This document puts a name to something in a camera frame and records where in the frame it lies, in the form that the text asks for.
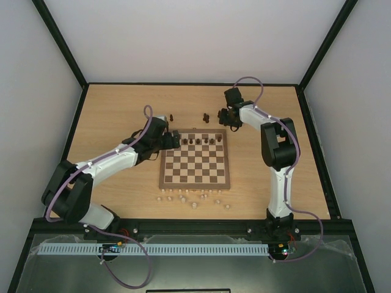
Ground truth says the right controller board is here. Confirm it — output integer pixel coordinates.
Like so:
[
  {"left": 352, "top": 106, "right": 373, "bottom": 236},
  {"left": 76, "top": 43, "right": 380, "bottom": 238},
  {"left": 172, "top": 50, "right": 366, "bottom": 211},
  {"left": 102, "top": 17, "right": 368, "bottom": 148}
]
[{"left": 268, "top": 241, "right": 298, "bottom": 256}]

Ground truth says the white slotted cable duct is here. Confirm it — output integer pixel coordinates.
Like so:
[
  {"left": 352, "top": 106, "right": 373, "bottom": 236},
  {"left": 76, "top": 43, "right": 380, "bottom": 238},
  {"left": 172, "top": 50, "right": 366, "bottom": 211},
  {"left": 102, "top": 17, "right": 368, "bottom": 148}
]
[{"left": 37, "top": 243, "right": 269, "bottom": 256}]

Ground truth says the wooden chess board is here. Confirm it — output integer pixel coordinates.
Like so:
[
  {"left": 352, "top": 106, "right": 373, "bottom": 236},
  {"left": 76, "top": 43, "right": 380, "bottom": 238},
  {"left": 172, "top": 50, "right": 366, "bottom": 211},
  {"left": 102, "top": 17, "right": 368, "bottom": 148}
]
[{"left": 159, "top": 129, "right": 230, "bottom": 190}]

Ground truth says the black frame rail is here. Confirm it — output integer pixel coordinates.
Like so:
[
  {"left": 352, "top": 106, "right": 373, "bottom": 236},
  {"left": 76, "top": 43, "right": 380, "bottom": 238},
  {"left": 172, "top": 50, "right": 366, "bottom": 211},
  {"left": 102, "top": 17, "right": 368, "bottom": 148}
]
[{"left": 30, "top": 218, "right": 355, "bottom": 242}]

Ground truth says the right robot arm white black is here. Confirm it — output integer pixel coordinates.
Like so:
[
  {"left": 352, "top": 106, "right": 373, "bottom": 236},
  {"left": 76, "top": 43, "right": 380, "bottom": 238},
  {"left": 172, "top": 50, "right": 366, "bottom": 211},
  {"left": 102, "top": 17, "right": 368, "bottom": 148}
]
[{"left": 217, "top": 87, "right": 300, "bottom": 239}]

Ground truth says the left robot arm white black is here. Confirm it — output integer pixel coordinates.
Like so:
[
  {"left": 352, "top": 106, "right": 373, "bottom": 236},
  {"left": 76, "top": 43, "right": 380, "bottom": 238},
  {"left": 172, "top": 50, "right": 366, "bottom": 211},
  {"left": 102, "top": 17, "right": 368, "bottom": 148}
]
[{"left": 41, "top": 116, "right": 180, "bottom": 230}]

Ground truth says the left controller board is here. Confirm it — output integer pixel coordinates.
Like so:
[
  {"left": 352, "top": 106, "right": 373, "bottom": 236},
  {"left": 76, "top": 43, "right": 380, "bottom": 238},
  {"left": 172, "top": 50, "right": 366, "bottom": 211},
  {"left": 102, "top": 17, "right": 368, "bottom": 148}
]
[{"left": 98, "top": 242, "right": 126, "bottom": 253}]

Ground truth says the controller board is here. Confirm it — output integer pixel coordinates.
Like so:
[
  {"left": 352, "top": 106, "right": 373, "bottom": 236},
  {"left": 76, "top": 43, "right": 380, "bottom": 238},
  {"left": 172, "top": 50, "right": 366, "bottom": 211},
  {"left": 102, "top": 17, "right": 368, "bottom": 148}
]
[
  {"left": 98, "top": 242, "right": 126, "bottom": 253},
  {"left": 268, "top": 241, "right": 298, "bottom": 256}
]

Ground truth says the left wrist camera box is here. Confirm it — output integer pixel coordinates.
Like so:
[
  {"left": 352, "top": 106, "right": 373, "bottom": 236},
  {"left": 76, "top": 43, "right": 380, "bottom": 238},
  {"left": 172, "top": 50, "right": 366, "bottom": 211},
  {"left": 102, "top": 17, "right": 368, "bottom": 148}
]
[{"left": 157, "top": 115, "right": 168, "bottom": 122}]

